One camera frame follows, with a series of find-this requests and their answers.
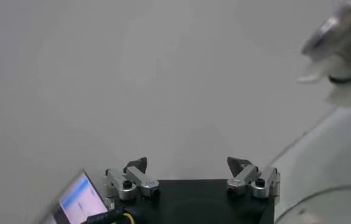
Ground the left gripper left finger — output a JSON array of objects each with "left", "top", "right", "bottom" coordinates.
[{"left": 103, "top": 156, "right": 161, "bottom": 201}]

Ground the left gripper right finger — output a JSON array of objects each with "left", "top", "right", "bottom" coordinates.
[{"left": 226, "top": 156, "right": 282, "bottom": 200}]

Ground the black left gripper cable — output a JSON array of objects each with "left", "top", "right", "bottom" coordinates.
[{"left": 80, "top": 209, "right": 137, "bottom": 224}]

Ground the glass lid with cream handle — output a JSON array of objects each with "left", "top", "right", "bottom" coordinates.
[{"left": 274, "top": 184, "right": 351, "bottom": 224}]

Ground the stainless steel steamer basket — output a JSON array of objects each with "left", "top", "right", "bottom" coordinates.
[{"left": 300, "top": 0, "right": 351, "bottom": 63}]

